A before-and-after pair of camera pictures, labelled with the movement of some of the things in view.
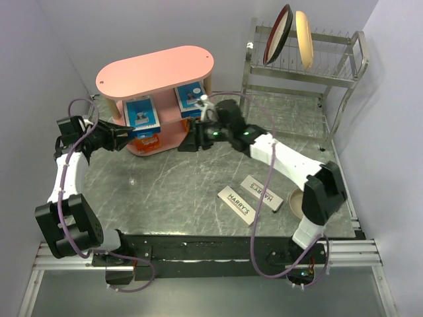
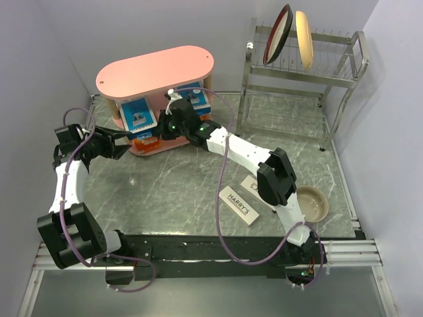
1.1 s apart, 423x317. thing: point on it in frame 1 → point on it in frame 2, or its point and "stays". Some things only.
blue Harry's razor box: (187, 95) stays
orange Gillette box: (144, 144) stays
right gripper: (195, 140) → (162, 121)
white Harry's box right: (270, 200) stays
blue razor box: (140, 113) stays
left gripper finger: (121, 141) → (120, 150)
